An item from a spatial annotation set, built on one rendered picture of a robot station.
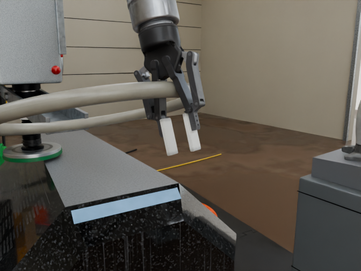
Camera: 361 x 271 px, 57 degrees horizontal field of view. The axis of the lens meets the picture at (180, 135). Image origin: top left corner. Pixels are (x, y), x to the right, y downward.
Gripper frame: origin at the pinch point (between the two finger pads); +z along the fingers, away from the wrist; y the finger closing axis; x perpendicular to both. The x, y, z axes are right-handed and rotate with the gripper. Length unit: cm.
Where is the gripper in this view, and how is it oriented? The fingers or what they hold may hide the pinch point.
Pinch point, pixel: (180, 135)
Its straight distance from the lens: 62.2
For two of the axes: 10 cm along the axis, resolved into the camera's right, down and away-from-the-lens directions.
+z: 2.1, 9.8, 0.0
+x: -5.0, 1.1, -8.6
